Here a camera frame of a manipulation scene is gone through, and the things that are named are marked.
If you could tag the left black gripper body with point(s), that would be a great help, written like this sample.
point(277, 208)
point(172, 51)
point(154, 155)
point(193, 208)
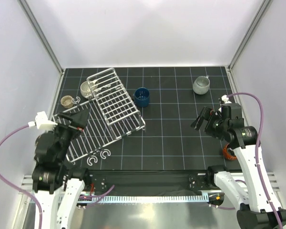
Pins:
point(65, 132)

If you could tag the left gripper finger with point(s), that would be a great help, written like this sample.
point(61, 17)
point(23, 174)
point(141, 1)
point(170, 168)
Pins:
point(65, 116)
point(80, 118)

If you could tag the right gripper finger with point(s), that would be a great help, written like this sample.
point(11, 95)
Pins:
point(204, 115)
point(212, 123)

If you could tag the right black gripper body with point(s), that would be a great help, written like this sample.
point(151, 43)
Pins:
point(219, 126)

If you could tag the grey speckled mug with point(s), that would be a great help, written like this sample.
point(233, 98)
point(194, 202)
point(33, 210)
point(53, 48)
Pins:
point(201, 85)

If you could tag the orange patterned mug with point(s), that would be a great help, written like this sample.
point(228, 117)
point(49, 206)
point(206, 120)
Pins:
point(228, 153)

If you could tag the blue mug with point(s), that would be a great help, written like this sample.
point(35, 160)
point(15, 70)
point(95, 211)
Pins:
point(141, 97)

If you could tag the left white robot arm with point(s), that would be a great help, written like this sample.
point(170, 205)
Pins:
point(57, 189)

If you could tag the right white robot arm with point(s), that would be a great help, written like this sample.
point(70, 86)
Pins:
point(257, 207)

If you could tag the small brown cup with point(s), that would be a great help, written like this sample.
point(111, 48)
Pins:
point(67, 102)

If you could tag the white ribbed cup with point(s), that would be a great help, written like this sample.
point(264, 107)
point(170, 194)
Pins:
point(85, 89)

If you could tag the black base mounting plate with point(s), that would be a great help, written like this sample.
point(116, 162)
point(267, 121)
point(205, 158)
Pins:
point(152, 182)

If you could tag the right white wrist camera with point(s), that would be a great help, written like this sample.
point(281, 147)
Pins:
point(225, 100)

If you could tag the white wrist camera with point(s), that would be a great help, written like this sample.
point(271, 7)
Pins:
point(42, 122)
point(225, 100)

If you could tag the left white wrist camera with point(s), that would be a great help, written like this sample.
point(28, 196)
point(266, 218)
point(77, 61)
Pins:
point(42, 122)

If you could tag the silver wire dish rack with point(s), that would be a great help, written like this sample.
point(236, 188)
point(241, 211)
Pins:
point(113, 115)

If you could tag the white slotted cable duct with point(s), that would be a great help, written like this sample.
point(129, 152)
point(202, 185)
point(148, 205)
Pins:
point(149, 200)

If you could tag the left aluminium frame post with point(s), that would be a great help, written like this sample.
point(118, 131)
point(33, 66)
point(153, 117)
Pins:
point(38, 30)

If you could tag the aluminium frame post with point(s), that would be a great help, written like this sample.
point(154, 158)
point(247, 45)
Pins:
point(250, 31)
point(38, 30)

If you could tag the right aluminium frame post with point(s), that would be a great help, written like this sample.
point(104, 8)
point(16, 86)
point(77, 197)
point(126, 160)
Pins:
point(250, 31)

